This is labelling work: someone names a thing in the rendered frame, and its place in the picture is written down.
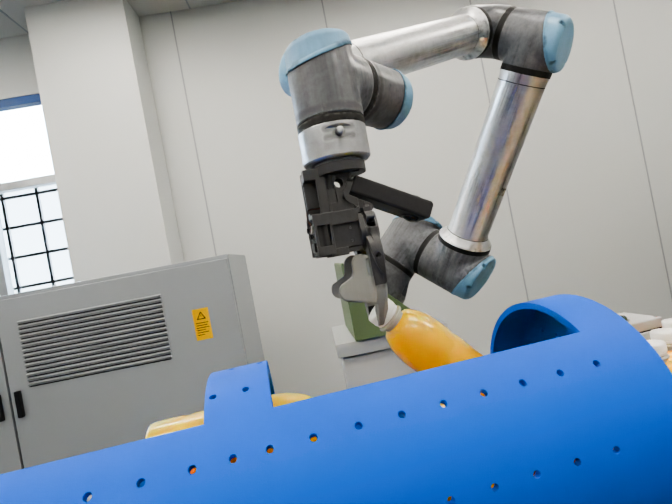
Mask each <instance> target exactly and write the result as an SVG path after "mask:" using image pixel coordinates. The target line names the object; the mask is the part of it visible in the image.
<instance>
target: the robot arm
mask: <svg viewBox="0 0 672 504"><path fill-rule="evenodd" d="M573 38H574V24H573V20H572V19H571V17H570V16H569V15H567V14H562V13H557V12H555V11H553V10H550V11H545V10H538V9H530V8H523V7H516V6H512V5H499V4H479V5H470V6H465V7H462V8H460V9H458V10H457V11H455V12H454V13H453V14H452V16H451V17H450V18H445V19H441V20H437V21H432V22H428V23H424V24H419V25H415V26H411V27H406V28H402V29H398V30H393V31H389V32H385V33H380V34H376V35H371V36H367V37H363V38H358V39H354V40H350V37H349V35H348V34H347V33H346V32H345V31H343V30H341V29H337V28H323V29H318V30H314V31H310V32H308V33H305V34H303V35H301V36H299V38H297V39H295V40H293V41H292V42H291V43H290V44H289V46H288V47H287V49H286V51H285V53H284V54H283V56H282V58H281V61H280V65H279V75H278V76H279V82H280V85H281V88H282V89H283V91H284V92H285V93H286V94H287V95H288V96H290V97H291V99H292V104H293V110H294V115H295V121H296V126H297V131H298V140H299V145H300V151H301V157H302V162H303V167H304V169H306V170H303V171H302V172H301V175H300V182H301V188H302V193H303V199H304V204H305V210H306V218H307V221H306V224H307V229H306V230H307V234H308V235H309V241H310V246H311V252H312V258H316V259H319V258H324V257H327V258H331V257H337V256H342V255H348V254H350V252H354V254H355V255H350V256H348V257H347V258H346V259H345V261H344V275H343V277H342V278H340V279H339V280H338V281H336V282H335V283H334V284H333V285H332V287H331V290H332V294H333V296H334V297H336V298H339V299H343V300H344V301H346V302H358V303H365V307H366V311H367V315H368V318H369V315H370V313H371V311H372V309H373V308H374V306H375V312H376V316H377V321H378V326H381V325H384V323H385V319H386V316H387V312H388V294H389V295H391V296H392V297H394V298H395V299H397V300H398V301H400V302H401V303H404V301H405V299H406V294H407V290H408V285H409V282H410V280H411V278H412V277H413V275H414V274H415V273H416V274H418V275H420V276H421V277H423V278H425V279H427V280H428V281H430V282H432V283H434V284H435V285H437V286H439V287H441V288H442V289H444V290H446V291H448V292H449V293H451V294H452V295H455V296H457V297H460V298H462V299H465V300H466V299H470V298H472V297H473V296H475V295H476V294H477V293H478V292H479V291H480V290H481V288H482V287H483V286H484V285H485V283H486V282H487V280H488V279H489V277H490V275H491V274H492V272H493V270H494V268H495V265H496V259H495V258H494V256H491V255H489V253H490V250H491V248H492V244H491V242H490V240H489V238H488V235H489V233H490V230H491V227H492V225H493V222H494V220H495V217H496V215H497V212H498V209H499V207H500V204H501V202H502V199H503V196H504V194H505V191H506V189H507V186H508V184H509V181H510V178H511V176H512V173H513V171H514V168H515V165H516V163H517V160H518V158H519V155H520V153H521V150H522V147H523V145H524V142H525V140H526V137H527V134H528V132H529V129H530V127H531V124H532V121H533V119H534V116H535V114H536V111H537V109H538V106H539V103H540V101H541V98H542V96H543V93H544V90H545V88H546V85H547V83H548V81H550V78H551V76H552V73H558V72H560V71H561V70H562V69H563V68H564V66H565V63H566V62H567V60H568V58H569V55H570V52H571V48H572V44H573ZM454 58H457V59H459V60H462V61H468V60H472V59H478V58H485V59H496V60H499V61H502V64H501V67H500V74H499V77H498V80H497V83H496V86H495V89H494V92H493V95H492V98H491V101H490V104H489V107H488V110H487V113H486V116H485V119H484V122H483V125H482V128H481V131H480V134H479V137H478V140H477V143H476V146H475V149H474V152H473V155H472V158H471V161H470V164H469V167H468V170H467V173H466V176H465V179H464V182H463V185H462V188H461V191H460V194H459V197H458V200H457V203H456V206H455V209H454V212H453V215H452V218H451V221H450V224H449V225H447V226H445V227H442V225H441V224H440V223H439V222H438V221H436V220H435V219H434V218H433V217H431V212H432V208H433V202H432V201H429V200H427V199H424V198H421V197H419V196H417V195H412V194H409V193H407V192H404V191H401V190H398V189H395V188H392V187H390V186H387V185H384V184H381V183H378V182H375V181H372V180H370V179H367V178H364V177H361V176H358V175H360V174H363V173H364V172H366V166H365V161H366V160H368V158H369V157H370V155H371V154H370V148H369V142H368V137H367V131H366V126H368V127H373V128H375V129H377V130H385V129H386V130H388V129H393V128H395V127H397V126H399V125H400V124H401V123H402V122H403V121H404V120H405V119H406V118H407V116H408V114H409V113H410V110H411V108H412V104H413V88H412V85H411V82H410V80H409V79H408V78H407V77H406V76H405V75H406V74H409V73H412V72H415V71H418V70H421V69H424V68H427V67H430V66H433V65H436V64H439V63H442V62H445V61H448V60H451V59H454ZM352 177H353V178H352ZM334 182H337V183H339V185H340V187H336V186H335V184H334ZM373 208H375V209H378V210H381V211H383V212H386V213H389V214H392V215H395V216H396V217H395V218H393V220H392V222H391V224H390V225H389V227H388V228H387V230H386V231H385V233H384V234H383V236H382V237H381V239H380V230H379V225H378V221H377V217H376V214H375V212H374V211H372V210H373Z"/></svg>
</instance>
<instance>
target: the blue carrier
mask: <svg viewBox="0 0 672 504"><path fill-rule="evenodd" d="M480 393H483V394H484V395H485V397H483V396H482V395H481V394H480ZM272 394H275V391H274V386H273V382H272V377H271V373H270V368H269V365H268V362H267V360H266V361H262V362H257V363H253V364H249V365H244V366H240V367H235V368H231V369H226V370H222V371H218V372H213V373H211V374H210V376H209V378H208V381H207V386H206V392H205V403H204V424H203V425H199V426H195V427H191V428H187V429H183V430H179V431H175V432H171V433H167V434H163V435H159V436H154V437H150V438H146V439H142V440H138V441H134V442H130V443H126V444H122V445H118V446H114V447H110V448H106V449H102V450H98V451H93V452H89V453H85V454H81V455H77V456H73V457H69V458H65V459H61V460H57V461H53V462H49V463H45V464H41V465H36V466H32V467H28V468H24V469H20V470H16V471H12V472H8V473H4V474H0V504H672V373H671V371H670V370H669V368H668V367H667V365H666V364H665V362H664V361H663V360H662V358H661V357H660V356H659V354H658V353H657V352H656V350H655V349H654V348H653V347H652V346H651V345H650V343H649V342H648V341H647V340H646V339H645V338H644V337H643V336H642V335H641V334H640V333H639V332H638V331H637V330H636V329H635V328H634V327H633V326H632V325H631V324H630V323H628V322H627V321H626V320H625V319H624V318H622V317H621V316H620V315H618V314H617V313H615V312H614V311H612V310H611V309H609V308H608V307H606V306H604V305H602V304H600V303H598V302H596V301H594V300H591V299H588V298H585V297H582V296H578V295H571V294H560V295H554V296H549V297H545V298H540V299H536V300H532V301H527V302H523V303H518V304H515V305H512V306H510V307H509V308H507V309H506V310H505V311H504V312H503V313H502V314H501V315H500V317H499V318H498V320H497V322H496V324H495V327H494V329H493V333H492V338H491V346H490V354H488V355H484V356H480V357H476V358H472V359H468V360H464V361H460V362H456V363H452V364H448V365H443V366H439V367H435V368H431V369H427V370H423V371H419V372H415V373H411V374H407V375H403V376H399V377H395V378H391V379H386V380H382V381H378V382H374V383H370V384H366V385H362V386H358V387H354V388H350V389H346V390H342V391H338V392H334V393H330V394H325V395H321V396H317V397H313V398H309V399H305V400H301V401H297V402H293V403H289V404H285V405H281V406H277V407H273V402H272ZM440 403H443V404H444V405H445V407H442V406H441V405H440ZM312 437H316V438H317V440H316V441H315V442H312V441H311V440H310V439H311V438H312ZM269 448H273V449H274V450H273V452H272V453H267V450H268V449H269ZM613 448H614V450H613ZM234 457H236V458H237V461H236V462H235V463H231V459H232V458H234ZM574 460H575V462H574ZM193 468H197V469H196V472H195V473H194V474H190V471H191V470H192V469H193ZM534 471H536V473H535V475H533V473H534ZM493 483H494V487H493V488H491V485H492V484H493ZM90 495H92V497H91V499H90V500H89V501H88V502H87V498H88V497H89V496H90ZM450 496H451V500H450V501H447V499H448V497H450Z"/></svg>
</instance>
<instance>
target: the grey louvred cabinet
mask: <svg viewBox="0 0 672 504"><path fill-rule="evenodd" d="M262 361H265V359H264V354H263V349H262V343H261V338H260V333H259V327H258V322H257V317H256V311H255V306H254V301H253V295H252V290H251V285H250V279H249V274H248V269H247V263H246V258H245V255H237V254H223V255H218V256H213V257H207V258H202V259H197V260H191V261H186V262H181V263H175V264H170V265H164V266H159V267H154V268H148V269H143V270H138V271H132V272H127V273H122V274H116V275H111V276H106V277H100V278H95V279H90V280H84V281H79V282H74V283H68V284H63V285H58V286H52V287H47V288H42V289H36V290H31V291H25V292H20V293H15V294H9V295H4V296H0V474H4V473H8V472H12V471H16V470H20V469H24V468H28V467H32V466H36V465H41V464H45V463H49V462H53V461H57V460H61V459H65V458H69V457H73V456H77V455H81V454H85V453H89V452H93V451H98V450H102V449H106V448H110V447H114V446H118V445H122V444H126V443H130V442H134V441H138V440H142V439H145V435H146V432H147V429H148V428H149V426H150V425H151V424H152V423H154V422H156V421H160V420H165V419H169V418H173V417H178V416H182V415H189V414H192V413H195V412H199V411H203V410H204V403H205V392H206V386H207V381H208V378H209V376H210V374H211V373H213V372H218V371H222V370H226V369H231V368H235V367H240V366H244V365H249V364H253V363H257V362H262Z"/></svg>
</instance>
